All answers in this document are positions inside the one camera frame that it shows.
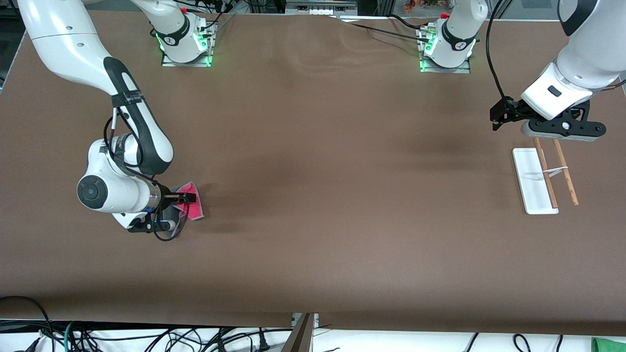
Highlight pink and grey towel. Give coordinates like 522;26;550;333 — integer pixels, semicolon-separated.
161;182;205;239

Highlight white wooden towel rack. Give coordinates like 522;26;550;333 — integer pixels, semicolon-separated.
512;137;580;215

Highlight orange background objects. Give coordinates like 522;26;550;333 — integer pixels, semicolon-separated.
403;0;453;13

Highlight grey power strip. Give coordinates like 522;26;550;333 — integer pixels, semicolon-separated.
286;0;358;15

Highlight green cloth object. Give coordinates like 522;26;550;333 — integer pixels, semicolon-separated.
591;336;626;352

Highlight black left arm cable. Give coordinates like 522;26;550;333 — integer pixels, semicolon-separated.
486;0;512;101

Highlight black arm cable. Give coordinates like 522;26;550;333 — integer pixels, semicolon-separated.
103;105;190;242
486;0;512;101

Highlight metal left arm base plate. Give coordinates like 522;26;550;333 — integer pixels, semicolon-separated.
419;24;471;74

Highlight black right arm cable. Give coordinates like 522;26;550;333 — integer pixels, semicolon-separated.
103;105;190;242

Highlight black floor cable tangle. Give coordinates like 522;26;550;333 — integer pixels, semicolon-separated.
73;327;294;352

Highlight black cable on table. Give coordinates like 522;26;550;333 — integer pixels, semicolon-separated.
337;14;433;44

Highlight black looped floor cable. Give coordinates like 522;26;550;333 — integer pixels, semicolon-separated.
0;295;53;352

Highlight black base cable bundle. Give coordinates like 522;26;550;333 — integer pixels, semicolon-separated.
179;0;235;37

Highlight metal table bracket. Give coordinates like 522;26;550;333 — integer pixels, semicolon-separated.
283;313;319;352

